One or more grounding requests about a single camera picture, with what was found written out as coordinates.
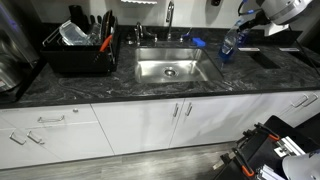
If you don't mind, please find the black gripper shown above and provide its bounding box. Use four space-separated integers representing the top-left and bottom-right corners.
243 14 272 32

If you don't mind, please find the clear bottle with blue liquid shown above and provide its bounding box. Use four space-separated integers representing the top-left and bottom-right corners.
217 18 245 63

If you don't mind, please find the white brown label strip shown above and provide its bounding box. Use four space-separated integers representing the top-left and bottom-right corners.
237 46 261 53
278 46 301 53

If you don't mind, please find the blue sponge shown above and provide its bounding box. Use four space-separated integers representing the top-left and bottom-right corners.
191 36 207 48

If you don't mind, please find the tall chrome faucet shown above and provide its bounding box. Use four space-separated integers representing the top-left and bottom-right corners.
165 0 175 41

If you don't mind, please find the stainless steel sink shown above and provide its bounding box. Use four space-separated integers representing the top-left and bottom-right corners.
134 46 225 85

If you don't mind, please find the black orange bar clamp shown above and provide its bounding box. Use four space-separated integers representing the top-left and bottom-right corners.
229 146 256 178
242 122 281 143

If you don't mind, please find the stainless paper towel dispenser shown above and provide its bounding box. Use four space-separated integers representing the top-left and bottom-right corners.
120 0 158 5

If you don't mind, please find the aluminium extrusion bar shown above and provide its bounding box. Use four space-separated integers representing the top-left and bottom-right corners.
273 135 306 159
258 163 285 180

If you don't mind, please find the black robot cart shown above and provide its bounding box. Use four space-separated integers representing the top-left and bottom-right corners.
213 114 320 180

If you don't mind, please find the black plate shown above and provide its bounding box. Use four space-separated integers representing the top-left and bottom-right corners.
100 9 114 39

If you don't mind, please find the white lower cabinet run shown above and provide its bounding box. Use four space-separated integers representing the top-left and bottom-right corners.
0 89 320 171

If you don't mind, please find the clear drinking glass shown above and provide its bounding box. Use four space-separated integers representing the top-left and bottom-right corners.
88 22 103 44

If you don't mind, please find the black dish rack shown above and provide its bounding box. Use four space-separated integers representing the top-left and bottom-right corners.
39 9 123 75

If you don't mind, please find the clear plastic container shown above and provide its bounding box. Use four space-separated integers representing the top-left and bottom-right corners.
58 19 92 46

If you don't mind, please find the stainless coffee machine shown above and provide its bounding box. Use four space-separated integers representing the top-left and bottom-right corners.
0 0 41 68

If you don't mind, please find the blue camera cable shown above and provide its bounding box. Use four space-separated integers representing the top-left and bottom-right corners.
237 0 258 17

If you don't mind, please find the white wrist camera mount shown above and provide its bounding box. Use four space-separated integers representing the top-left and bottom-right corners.
265 22 290 37

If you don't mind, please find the black cable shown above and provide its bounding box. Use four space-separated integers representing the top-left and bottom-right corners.
288 25 320 75

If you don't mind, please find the metal cabinet door handle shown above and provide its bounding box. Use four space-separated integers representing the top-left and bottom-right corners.
172 102 180 118
8 131 27 146
26 130 45 145
301 92 320 108
184 101 194 117
290 94 310 108

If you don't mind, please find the orange handled utensil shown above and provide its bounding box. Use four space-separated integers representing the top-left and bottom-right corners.
98 33 114 53

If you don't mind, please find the metal drawer handle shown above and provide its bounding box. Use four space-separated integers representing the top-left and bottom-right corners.
37 114 66 124

